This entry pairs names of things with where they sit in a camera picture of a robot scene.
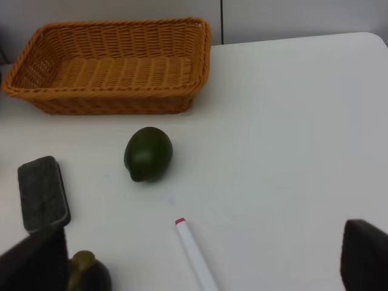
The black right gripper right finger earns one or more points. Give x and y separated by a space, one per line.
363 264

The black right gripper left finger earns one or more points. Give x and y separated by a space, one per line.
38 262

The black whiteboard eraser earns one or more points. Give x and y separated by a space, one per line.
42 194

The white marker pen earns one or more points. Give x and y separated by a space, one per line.
196 258

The green lime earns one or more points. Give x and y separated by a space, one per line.
148 155

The dark purple mangosteen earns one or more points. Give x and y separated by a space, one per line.
88 273

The orange wicker basket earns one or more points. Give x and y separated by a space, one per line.
113 67

